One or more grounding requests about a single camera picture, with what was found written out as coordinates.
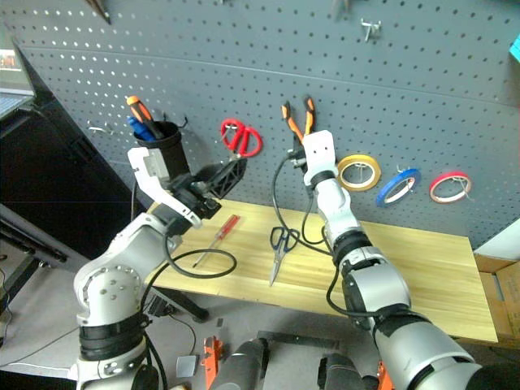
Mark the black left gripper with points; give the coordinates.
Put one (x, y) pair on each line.
(197, 195)

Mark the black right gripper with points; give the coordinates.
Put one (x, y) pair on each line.
(297, 159)

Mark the orange black pliers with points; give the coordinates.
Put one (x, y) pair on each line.
(307, 118)

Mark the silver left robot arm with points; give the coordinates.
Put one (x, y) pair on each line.
(118, 280)

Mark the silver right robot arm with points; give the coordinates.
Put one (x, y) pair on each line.
(365, 280)

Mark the yellow tape roll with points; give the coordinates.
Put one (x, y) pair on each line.
(345, 178)

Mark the black pegboard hook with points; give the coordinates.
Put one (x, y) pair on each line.
(185, 122)

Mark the grey pegboard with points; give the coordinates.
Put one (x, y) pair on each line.
(325, 77)

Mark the blue tape roll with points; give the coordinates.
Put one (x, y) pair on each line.
(386, 195)

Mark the red tape roll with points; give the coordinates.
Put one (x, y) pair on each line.
(436, 191)

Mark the silver double pegboard hook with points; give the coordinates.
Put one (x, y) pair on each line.
(371, 27)

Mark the black tool cup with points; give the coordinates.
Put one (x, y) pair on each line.
(164, 148)

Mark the orange black screwdriver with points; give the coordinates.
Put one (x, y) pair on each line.
(142, 115)

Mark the black table leg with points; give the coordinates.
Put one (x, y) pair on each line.
(180, 298)

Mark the dark rounded robot part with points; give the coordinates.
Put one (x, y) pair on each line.
(339, 371)
(243, 365)

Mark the dark hanging tool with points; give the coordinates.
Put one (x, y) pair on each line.
(99, 9)

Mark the laptop computer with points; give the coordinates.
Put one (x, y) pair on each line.
(10, 99)

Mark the teal box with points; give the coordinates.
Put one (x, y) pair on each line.
(515, 48)

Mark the cardboard box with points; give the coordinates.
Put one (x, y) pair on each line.
(501, 296)

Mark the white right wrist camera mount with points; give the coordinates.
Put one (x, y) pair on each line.
(321, 154)

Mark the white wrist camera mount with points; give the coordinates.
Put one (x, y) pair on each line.
(152, 172)
(321, 154)

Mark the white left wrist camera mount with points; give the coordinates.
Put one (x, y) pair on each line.
(152, 172)

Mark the orange metal bracket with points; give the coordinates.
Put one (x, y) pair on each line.
(212, 359)

